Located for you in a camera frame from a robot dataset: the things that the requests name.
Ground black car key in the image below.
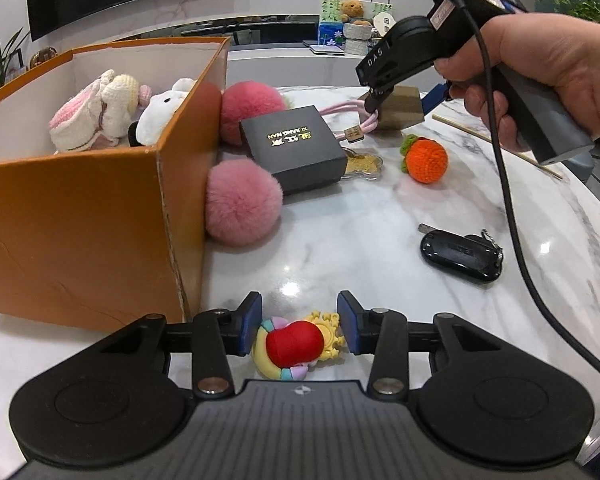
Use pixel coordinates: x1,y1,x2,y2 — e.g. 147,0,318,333
418,223,505,285

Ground grey knit containers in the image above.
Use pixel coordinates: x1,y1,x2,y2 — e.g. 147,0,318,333
342,20,377,56

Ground wooden block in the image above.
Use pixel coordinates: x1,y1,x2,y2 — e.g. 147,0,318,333
357,85,426,131

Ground salmon pink fur pompom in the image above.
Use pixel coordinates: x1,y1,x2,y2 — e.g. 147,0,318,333
219,81,290,147

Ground orange cardboard box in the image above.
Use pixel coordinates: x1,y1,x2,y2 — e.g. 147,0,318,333
0,36,231,334

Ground pink striped crochet toy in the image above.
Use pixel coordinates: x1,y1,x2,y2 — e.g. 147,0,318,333
47,77,105,154

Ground grey curved counter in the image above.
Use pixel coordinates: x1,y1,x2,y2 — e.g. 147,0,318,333
226,12,396,92

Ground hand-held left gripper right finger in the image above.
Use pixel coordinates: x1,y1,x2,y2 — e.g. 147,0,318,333
336,290,506,401

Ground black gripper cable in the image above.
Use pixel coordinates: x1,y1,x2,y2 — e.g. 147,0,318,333
437,0,600,391

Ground white plush rabbit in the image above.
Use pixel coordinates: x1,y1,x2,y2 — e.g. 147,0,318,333
129,77,199,148

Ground red heart rubber charm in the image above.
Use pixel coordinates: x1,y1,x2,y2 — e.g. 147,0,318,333
252,311,346,382

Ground person's right hand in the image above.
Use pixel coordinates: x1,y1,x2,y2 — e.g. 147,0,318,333
436,9,600,153

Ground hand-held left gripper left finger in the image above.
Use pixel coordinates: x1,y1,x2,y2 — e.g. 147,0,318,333
94,291,264,399

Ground bone-shaped glitter keychain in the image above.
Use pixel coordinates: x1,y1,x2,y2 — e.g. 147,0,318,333
341,147,385,181

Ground white sign card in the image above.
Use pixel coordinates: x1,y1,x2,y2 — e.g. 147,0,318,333
369,3,396,39

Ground pink braided cable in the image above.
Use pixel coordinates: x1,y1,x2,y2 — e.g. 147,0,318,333
319,99,382,145

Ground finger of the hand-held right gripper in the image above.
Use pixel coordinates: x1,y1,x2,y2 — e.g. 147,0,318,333
421,80,452,114
362,85,396,112

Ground orange crochet fruit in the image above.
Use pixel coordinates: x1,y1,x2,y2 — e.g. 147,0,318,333
399,133,450,184

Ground thin wooden stick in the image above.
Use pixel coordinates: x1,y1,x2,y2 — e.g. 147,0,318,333
431,113,565,180

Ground grey laptop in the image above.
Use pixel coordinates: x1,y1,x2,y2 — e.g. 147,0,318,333
302,40,346,56

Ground light pink fur pompom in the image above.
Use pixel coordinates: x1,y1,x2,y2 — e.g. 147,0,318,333
205,159,285,247

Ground cream crochet doll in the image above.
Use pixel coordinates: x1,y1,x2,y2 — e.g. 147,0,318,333
97,69,154,141

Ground white marble desktop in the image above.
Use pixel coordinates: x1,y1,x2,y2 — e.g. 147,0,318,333
0,84,600,467

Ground black gift box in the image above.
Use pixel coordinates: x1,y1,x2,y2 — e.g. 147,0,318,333
238,105,349,197

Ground brown bear plush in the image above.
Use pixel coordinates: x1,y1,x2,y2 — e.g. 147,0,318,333
341,0,369,24

